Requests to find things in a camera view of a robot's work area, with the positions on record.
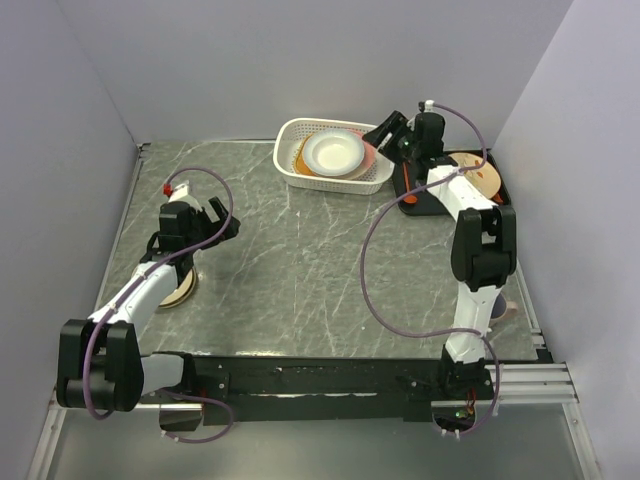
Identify pink purple mug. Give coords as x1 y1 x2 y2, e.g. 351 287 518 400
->
490 294 518 324

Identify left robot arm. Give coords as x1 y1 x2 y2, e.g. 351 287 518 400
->
56 197 240 416

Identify small beige saucer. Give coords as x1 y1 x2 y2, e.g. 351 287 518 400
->
158 267 198 310

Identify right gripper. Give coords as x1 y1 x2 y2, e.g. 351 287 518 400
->
360 111 419 167

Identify black serving tray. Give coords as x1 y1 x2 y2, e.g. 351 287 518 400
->
391 150 512 216

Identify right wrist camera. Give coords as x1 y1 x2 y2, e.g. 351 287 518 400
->
418 100 435 113

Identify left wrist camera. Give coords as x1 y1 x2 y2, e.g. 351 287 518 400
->
163 181 202 210

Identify white scalloped bowl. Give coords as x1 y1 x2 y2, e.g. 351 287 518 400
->
302 129 365 177

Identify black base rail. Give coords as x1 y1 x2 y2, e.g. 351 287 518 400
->
137 352 554 431

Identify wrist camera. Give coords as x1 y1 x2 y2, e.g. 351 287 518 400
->
418 100 435 113
163 181 202 210

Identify cream plate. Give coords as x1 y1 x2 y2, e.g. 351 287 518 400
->
314 129 374 180

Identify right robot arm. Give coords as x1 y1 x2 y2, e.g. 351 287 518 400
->
363 106 517 398

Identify floral peach plate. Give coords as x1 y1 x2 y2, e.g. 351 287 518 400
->
449 152 501 199

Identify orange plastic spoon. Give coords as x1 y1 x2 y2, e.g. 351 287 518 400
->
402 162 418 205

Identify orange woven tray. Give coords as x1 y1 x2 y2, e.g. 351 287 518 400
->
293 135 314 177

